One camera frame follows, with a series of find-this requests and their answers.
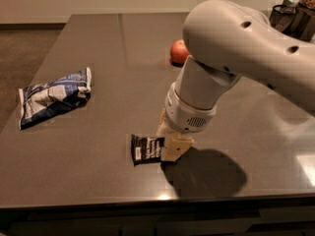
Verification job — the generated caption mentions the blue white chip bag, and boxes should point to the blue white chip bag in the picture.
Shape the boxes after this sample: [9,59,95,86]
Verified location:
[19,67,92,130]

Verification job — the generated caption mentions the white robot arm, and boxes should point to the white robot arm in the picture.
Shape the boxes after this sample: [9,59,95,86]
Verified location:
[157,0,315,162]

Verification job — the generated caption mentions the black rxbar chocolate bar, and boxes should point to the black rxbar chocolate bar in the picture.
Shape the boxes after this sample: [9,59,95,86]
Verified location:
[131,135,164,165]

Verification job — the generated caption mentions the dark snack box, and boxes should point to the dark snack box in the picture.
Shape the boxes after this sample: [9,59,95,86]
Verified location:
[281,0,315,41]

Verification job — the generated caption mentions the red apple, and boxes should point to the red apple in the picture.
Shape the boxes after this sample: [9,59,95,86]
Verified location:
[170,39,190,65]

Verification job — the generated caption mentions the black mesh cup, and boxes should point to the black mesh cup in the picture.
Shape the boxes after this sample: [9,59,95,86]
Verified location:
[270,5,296,32]

